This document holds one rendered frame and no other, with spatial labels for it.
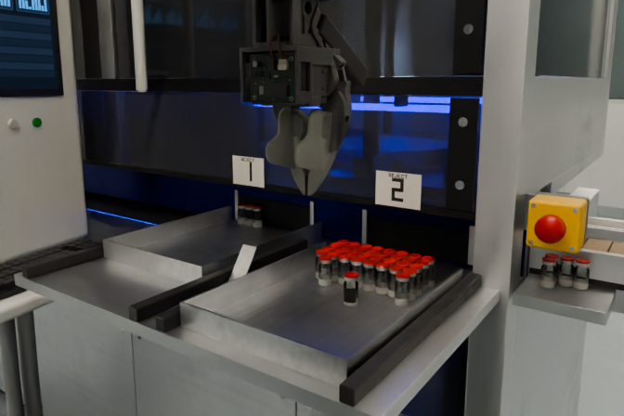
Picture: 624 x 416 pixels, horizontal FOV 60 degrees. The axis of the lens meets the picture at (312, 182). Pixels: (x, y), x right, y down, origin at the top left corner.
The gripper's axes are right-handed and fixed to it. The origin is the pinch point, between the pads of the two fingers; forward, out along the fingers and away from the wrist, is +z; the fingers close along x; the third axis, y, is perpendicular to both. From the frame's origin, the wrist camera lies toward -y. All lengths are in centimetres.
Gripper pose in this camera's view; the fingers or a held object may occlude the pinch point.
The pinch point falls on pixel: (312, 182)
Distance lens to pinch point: 57.8
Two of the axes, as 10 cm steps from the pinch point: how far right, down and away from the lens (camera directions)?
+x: 8.2, 1.0, -5.6
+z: 0.0, 9.8, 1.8
